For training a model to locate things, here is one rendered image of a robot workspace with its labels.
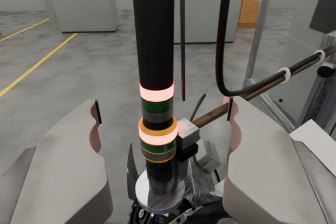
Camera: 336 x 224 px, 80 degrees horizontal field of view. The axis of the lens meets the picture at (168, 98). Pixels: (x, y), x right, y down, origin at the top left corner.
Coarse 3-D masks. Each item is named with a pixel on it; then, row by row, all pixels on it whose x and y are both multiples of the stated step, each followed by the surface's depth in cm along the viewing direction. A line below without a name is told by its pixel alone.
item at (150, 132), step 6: (174, 120) 23; (144, 126) 22; (174, 126) 22; (144, 132) 21; (150, 132) 21; (156, 132) 21; (162, 132) 21; (168, 132) 21; (156, 144) 22; (162, 144) 22
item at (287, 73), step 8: (224, 0) 21; (224, 8) 21; (224, 16) 22; (224, 24) 22; (224, 32) 23; (216, 40) 23; (224, 40) 23; (216, 48) 24; (328, 48) 50; (216, 56) 24; (312, 56) 45; (320, 56) 48; (216, 64) 25; (296, 64) 41; (216, 72) 26; (280, 72) 38; (288, 72) 39; (216, 80) 27; (264, 80) 35; (272, 80) 37; (224, 88) 28; (248, 88) 32; (256, 88) 34; (224, 96) 31
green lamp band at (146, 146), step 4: (176, 136) 23; (140, 140) 23; (172, 140) 22; (176, 140) 24; (144, 144) 22; (148, 144) 22; (164, 144) 22; (168, 144) 22; (172, 144) 23; (144, 148) 23; (148, 148) 22; (152, 148) 22; (156, 148) 22; (160, 148) 22; (164, 148) 22; (168, 148) 22; (152, 152) 22; (156, 152) 22; (160, 152) 22
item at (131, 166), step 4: (128, 152) 82; (132, 152) 75; (128, 156) 81; (132, 156) 73; (128, 160) 80; (132, 160) 72; (128, 164) 80; (132, 164) 72; (128, 168) 80; (132, 168) 72; (128, 172) 80; (132, 172) 72; (136, 172) 66; (128, 176) 80; (132, 176) 72; (136, 176) 66; (128, 180) 80; (132, 180) 73; (136, 180) 66; (132, 184) 75; (128, 188) 81; (132, 188) 76; (128, 192) 82; (132, 192) 77; (128, 196) 82; (132, 196) 78
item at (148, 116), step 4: (172, 108) 21; (144, 112) 21; (148, 112) 20; (164, 112) 20; (168, 112) 21; (172, 112) 22; (144, 116) 21; (148, 116) 20; (152, 116) 20; (156, 116) 20; (160, 116) 20; (164, 116) 20; (168, 116) 21; (148, 120) 21; (152, 120) 21; (156, 120) 20; (160, 120) 20; (164, 120) 21
